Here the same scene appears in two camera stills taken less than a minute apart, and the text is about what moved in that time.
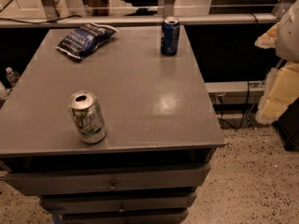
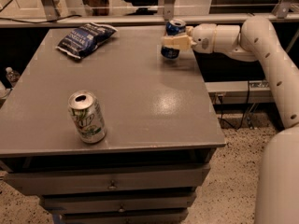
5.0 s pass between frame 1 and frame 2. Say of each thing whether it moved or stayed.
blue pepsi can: moved
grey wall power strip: stayed
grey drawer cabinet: stayed
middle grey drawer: stayed
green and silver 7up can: stayed
